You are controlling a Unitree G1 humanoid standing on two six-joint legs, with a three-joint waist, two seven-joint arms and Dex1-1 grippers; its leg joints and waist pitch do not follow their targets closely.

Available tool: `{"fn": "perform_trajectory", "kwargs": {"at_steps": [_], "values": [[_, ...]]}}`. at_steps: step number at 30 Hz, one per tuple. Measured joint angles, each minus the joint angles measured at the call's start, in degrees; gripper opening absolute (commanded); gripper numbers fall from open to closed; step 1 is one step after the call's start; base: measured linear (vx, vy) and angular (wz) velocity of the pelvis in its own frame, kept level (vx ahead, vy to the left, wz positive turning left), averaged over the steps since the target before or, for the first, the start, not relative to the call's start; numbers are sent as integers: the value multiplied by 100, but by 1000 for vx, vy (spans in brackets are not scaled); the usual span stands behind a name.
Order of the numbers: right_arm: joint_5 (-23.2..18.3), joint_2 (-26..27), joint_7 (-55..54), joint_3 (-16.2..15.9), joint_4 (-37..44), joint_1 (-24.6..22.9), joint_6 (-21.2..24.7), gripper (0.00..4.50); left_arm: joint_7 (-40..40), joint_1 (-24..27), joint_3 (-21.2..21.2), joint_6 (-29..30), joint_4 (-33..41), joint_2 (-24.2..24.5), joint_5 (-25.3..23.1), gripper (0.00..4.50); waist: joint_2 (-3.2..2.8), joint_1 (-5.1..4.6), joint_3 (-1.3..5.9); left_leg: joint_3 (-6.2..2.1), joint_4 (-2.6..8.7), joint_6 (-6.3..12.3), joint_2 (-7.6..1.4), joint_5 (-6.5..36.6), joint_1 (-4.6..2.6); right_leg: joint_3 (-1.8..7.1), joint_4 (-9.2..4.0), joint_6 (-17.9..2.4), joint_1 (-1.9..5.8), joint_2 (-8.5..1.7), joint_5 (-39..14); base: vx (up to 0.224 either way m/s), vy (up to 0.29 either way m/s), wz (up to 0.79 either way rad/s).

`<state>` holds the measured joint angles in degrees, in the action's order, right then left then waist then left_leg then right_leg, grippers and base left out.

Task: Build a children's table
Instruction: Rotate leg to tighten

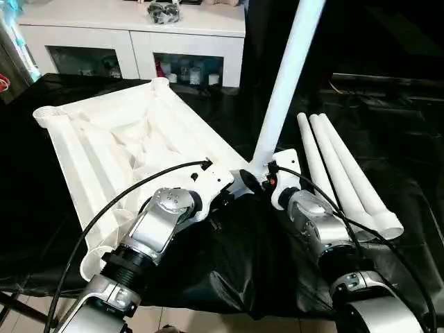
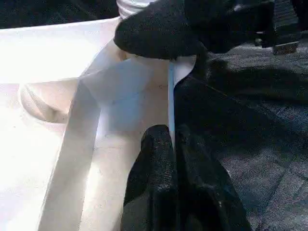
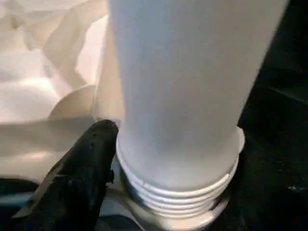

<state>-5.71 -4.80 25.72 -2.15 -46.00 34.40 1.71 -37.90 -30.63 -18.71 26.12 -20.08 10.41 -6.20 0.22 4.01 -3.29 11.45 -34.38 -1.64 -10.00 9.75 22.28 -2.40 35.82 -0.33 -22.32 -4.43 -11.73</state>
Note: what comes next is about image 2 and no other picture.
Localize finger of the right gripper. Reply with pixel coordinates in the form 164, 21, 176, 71
114, 0, 205, 61

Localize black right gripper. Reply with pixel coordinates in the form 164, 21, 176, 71
199, 0, 277, 54

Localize white plastic table top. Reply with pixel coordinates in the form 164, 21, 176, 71
0, 16, 200, 231

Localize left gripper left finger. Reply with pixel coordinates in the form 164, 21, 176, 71
122, 124, 180, 231

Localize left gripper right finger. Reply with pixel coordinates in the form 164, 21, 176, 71
173, 130, 251, 231

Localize black table mat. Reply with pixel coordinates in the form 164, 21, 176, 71
0, 0, 308, 231

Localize white plastic table leg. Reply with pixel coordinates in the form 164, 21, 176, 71
116, 0, 154, 20

